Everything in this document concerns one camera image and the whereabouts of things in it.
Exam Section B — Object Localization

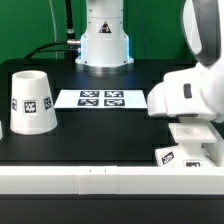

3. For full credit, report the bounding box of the black upright cable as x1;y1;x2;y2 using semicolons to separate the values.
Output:
64;0;76;62

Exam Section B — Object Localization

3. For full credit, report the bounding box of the white sheet with markers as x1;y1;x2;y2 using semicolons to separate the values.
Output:
55;90;147;109

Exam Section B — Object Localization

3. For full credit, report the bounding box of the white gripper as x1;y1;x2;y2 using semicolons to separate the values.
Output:
147;63;224;123

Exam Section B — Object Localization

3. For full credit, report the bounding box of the white front fence rail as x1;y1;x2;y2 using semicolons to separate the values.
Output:
0;166;224;195

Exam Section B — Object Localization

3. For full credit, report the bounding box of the white lamp shade cone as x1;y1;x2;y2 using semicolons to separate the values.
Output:
10;70;57;135

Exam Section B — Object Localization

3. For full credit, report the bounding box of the white block at left edge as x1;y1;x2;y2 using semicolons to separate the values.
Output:
0;121;3;141

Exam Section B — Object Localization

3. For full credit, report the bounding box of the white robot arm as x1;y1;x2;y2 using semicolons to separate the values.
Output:
76;0;224;122

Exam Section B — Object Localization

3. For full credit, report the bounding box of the white right fence rail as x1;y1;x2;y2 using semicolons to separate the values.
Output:
212;122;224;139

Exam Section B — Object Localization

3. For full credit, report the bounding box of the white lamp base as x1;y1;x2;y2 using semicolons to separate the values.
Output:
155;122;224;168

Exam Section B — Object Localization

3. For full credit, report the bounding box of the white fence rail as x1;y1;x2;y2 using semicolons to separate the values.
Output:
212;122;224;139
0;166;224;195

